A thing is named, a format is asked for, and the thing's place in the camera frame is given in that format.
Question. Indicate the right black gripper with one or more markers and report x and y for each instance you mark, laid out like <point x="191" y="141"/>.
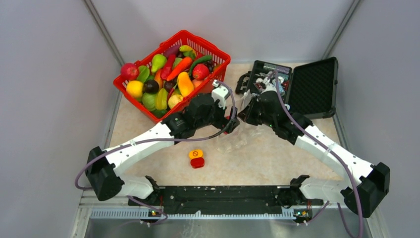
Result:
<point x="247" y="113"/>

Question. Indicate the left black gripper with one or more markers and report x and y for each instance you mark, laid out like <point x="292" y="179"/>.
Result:
<point x="228" y="125"/>

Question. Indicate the clear zip top bag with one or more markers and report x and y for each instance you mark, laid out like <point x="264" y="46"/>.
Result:
<point x="242" y="133"/>

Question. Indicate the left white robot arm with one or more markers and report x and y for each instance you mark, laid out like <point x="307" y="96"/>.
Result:
<point x="105" y="167"/>

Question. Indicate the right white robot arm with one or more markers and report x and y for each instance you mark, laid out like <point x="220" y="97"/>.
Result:
<point x="364" y="184"/>

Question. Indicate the yellow orange toy mango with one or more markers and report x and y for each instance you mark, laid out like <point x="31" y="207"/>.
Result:
<point x="185" y="84"/>

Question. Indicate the black open case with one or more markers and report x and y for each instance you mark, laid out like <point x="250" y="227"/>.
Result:
<point x="309" y="89"/>

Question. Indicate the yellow and red button toy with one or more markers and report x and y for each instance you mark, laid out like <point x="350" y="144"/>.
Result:
<point x="196" y="158"/>

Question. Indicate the green toy cucumber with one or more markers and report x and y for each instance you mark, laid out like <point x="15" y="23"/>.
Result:
<point x="200" y="60"/>

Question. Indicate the orange toy carrot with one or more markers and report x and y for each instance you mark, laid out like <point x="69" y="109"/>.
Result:
<point x="184" y="64"/>

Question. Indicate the red toy chili pepper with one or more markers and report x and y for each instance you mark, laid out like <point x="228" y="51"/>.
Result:
<point x="167" y="69"/>

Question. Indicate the green toy pear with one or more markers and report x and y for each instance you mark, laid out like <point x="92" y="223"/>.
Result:
<point x="158" y="62"/>

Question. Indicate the yellow toy lemon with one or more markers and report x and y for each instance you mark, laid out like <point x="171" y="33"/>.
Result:
<point x="135" y="89"/>

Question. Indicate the red toy apple on rim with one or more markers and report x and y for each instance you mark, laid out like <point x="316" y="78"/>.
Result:
<point x="129" y="71"/>

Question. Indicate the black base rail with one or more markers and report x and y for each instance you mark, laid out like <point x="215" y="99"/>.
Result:
<point x="228" y="200"/>

